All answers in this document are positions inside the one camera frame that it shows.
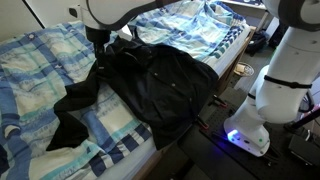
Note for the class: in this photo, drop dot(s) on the black box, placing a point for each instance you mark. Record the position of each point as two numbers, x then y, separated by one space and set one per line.
305 150

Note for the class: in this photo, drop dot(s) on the black bag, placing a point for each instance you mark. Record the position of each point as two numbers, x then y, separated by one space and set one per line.
256 41

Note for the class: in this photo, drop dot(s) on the blue plaid bed cover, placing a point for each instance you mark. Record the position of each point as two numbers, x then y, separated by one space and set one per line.
36 76

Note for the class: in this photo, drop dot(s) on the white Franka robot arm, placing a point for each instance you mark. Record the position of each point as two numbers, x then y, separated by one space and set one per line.
286 86

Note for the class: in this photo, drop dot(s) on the red clamp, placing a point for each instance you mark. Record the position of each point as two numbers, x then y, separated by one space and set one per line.
202 123
220 101

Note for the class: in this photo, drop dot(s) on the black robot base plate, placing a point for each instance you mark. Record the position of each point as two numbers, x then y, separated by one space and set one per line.
226 156

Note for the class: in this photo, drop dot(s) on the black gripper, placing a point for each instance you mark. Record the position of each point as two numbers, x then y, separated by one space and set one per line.
97 35

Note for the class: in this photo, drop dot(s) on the black button shirt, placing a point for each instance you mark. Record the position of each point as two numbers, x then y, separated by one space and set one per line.
156 86

